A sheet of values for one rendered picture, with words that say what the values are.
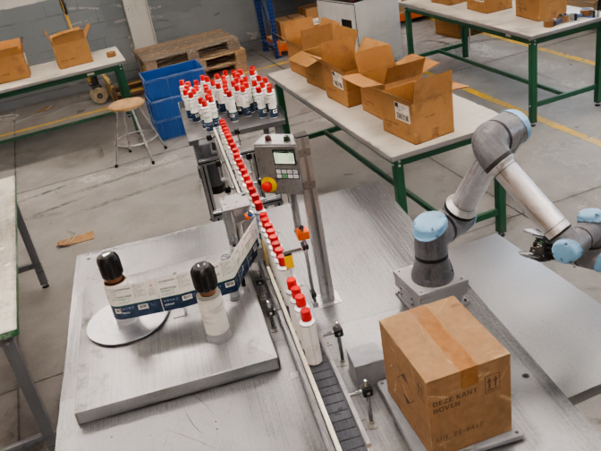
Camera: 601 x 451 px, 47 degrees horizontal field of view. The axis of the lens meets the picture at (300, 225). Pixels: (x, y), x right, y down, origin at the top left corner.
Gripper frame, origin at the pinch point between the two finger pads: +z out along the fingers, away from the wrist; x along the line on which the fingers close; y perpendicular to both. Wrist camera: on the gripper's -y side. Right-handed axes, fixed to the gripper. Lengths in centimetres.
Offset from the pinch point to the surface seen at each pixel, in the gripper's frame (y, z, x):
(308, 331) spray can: 73, 14, 38
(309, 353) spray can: 69, 16, 45
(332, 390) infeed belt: 67, 4, 53
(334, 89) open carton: -68, 245, -69
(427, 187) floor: -156, 233, -15
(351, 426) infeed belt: 70, -12, 58
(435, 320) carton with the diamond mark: 54, -21, 24
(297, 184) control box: 69, 42, -6
